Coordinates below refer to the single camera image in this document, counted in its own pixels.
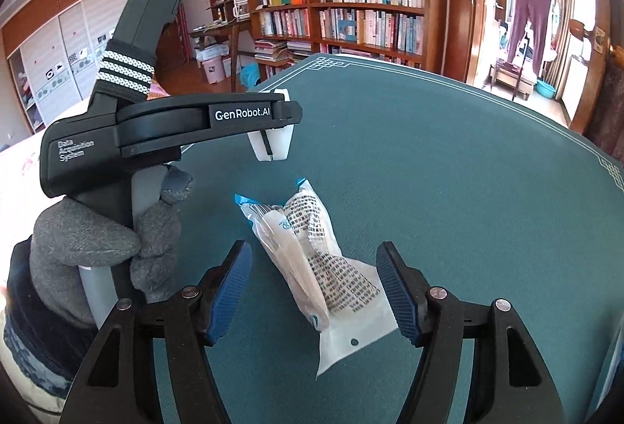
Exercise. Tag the white waste bin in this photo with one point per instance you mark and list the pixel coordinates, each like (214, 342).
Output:
(214, 70)

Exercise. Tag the purple hanging trousers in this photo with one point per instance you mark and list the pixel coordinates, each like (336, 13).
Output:
(535, 12)

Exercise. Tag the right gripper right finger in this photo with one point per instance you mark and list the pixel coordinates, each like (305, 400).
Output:
(510, 382)

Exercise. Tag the wooden side desk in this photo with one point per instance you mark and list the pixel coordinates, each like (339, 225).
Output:
(223, 27)

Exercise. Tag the white wardrobe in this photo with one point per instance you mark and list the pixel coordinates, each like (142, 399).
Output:
(55, 68)

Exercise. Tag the white plastic mask bag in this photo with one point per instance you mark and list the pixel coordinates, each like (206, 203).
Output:
(341, 297)

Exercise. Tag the wooden bookshelf with books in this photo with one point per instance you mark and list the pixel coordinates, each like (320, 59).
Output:
(409, 32)

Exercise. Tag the wooden door with knob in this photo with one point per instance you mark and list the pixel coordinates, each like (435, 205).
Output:
(599, 38)

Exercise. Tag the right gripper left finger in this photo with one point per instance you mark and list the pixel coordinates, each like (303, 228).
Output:
(117, 381)

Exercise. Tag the dark blue sleeve forearm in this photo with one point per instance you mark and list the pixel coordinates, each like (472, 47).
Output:
(47, 349)

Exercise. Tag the grey gloved left hand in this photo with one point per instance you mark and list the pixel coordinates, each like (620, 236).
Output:
(69, 235)

